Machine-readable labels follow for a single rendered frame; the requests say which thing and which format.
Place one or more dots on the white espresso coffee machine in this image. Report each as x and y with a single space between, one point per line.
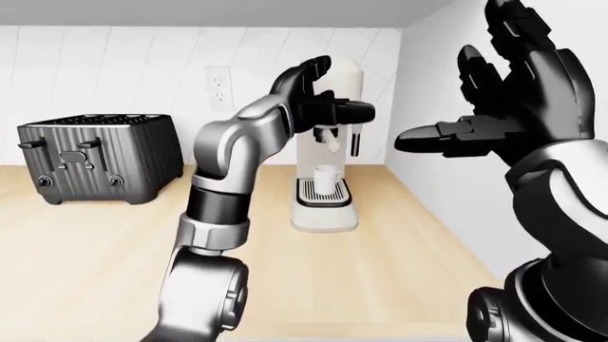
328 171

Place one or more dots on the dark grey four-slot toaster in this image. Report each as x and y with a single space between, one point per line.
95 160

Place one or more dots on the white wall power outlet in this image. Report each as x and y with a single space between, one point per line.
219 89

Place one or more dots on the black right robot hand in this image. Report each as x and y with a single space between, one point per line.
546 107

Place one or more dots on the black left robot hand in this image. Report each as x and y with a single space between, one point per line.
304 103

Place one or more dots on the white ceramic mug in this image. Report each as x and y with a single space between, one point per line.
327 178

